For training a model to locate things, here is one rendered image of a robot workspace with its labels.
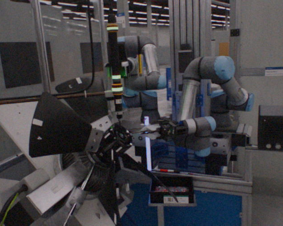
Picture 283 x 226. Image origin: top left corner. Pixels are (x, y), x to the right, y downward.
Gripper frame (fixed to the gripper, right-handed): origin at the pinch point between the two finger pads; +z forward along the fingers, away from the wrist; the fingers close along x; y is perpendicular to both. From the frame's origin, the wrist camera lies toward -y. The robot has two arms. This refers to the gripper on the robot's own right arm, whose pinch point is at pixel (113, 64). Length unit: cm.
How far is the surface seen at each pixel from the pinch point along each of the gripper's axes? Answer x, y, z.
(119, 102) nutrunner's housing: -0.9, 15.9, -0.2
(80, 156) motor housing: 13.0, 35.2, 13.8
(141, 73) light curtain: 96, 51, -584
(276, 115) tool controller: -68, 28, -19
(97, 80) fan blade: 11.8, 7.7, -11.0
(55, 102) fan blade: 15.1, 10.9, 24.5
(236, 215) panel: -53, 85, -29
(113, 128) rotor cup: -0.4, 24.9, 9.8
